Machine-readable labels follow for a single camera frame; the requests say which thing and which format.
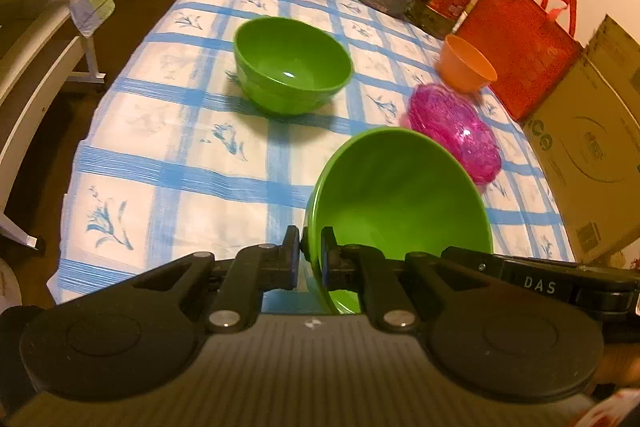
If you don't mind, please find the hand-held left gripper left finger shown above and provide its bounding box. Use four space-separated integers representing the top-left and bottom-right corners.
131 226 304 334

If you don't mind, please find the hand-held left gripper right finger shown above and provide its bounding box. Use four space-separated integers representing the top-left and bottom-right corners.
320 227 482 332

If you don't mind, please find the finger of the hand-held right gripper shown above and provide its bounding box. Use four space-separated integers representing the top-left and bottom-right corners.
441 246 507 280

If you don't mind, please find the small green bowl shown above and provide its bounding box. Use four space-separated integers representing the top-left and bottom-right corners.
303 126 495 316

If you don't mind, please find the large pink patterned plate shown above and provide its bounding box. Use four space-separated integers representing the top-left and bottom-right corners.
408 81 503 186

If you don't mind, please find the large green bowl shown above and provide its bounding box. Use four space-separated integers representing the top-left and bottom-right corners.
233 17 355 117

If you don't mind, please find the orange bowl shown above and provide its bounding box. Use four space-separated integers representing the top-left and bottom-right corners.
433 34 499 94

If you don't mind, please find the brown cardboard box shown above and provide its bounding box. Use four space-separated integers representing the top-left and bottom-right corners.
521 14 640 266

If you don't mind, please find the blue checked tablecloth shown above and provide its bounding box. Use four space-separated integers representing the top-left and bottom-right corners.
46 0 577 314

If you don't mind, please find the red tote bag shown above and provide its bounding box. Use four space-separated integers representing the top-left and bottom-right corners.
456 0 584 122

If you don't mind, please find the white wooden furniture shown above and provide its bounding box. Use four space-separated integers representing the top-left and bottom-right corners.
0 0 122 254

